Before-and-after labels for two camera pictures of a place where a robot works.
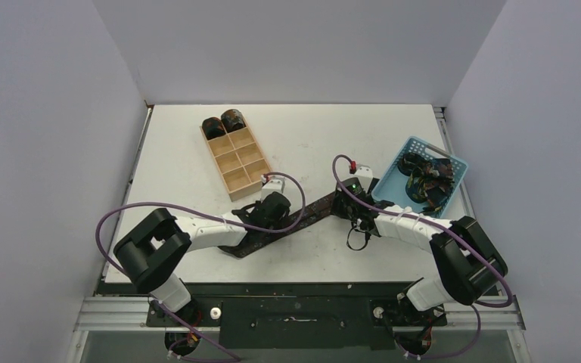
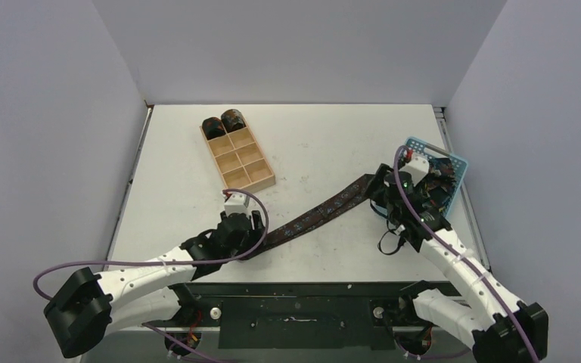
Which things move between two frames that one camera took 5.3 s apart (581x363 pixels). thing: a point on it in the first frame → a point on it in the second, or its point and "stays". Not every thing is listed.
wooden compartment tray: x=239 y=161 stays
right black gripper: x=347 y=201 → x=384 y=184
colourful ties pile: x=430 y=182 stays
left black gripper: x=279 y=224 → x=255 y=231
